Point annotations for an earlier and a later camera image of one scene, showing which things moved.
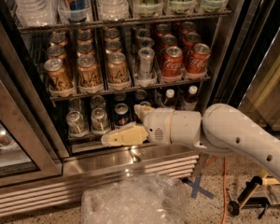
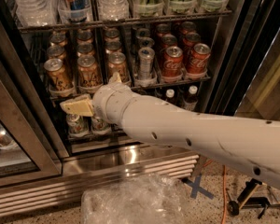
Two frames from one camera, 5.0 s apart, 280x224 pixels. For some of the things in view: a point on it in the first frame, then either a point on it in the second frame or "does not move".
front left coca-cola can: x=173 y=62 does not move
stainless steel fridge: x=70 y=63 does not move
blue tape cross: x=197 y=189 does not move
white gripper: x=157 y=123 -> x=105 y=101
